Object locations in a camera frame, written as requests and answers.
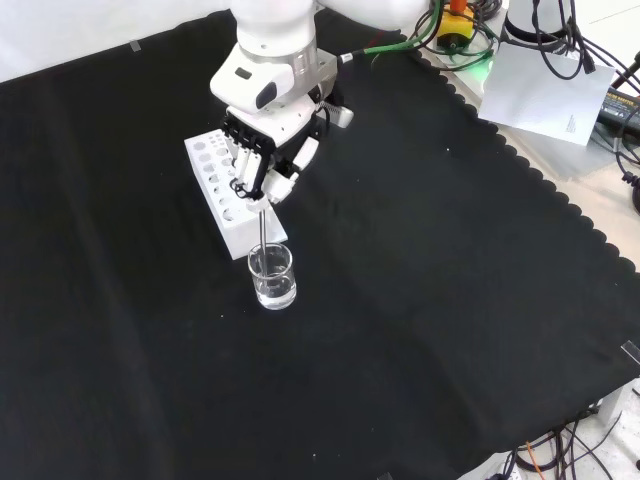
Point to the pale paper board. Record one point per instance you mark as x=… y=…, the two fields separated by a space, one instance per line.
x=540 y=95

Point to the black bench cloth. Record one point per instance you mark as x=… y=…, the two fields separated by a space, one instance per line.
x=400 y=300

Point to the yellow stop button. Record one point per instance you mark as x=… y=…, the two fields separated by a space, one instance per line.
x=456 y=27

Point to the small glass beaker with water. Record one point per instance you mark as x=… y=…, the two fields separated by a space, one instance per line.
x=274 y=292

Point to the clear tape marker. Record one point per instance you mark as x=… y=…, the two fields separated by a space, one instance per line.
x=135 y=47
x=631 y=351

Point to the black power adapter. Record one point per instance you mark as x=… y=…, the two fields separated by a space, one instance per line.
x=620 y=107

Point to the white test tube rack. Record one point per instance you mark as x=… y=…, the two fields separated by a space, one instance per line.
x=245 y=240

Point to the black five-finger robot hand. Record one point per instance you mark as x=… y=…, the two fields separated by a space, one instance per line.
x=280 y=127

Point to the clear glass rod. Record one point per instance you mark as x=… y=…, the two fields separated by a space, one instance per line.
x=262 y=230

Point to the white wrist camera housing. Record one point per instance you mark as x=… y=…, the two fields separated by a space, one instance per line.
x=245 y=82

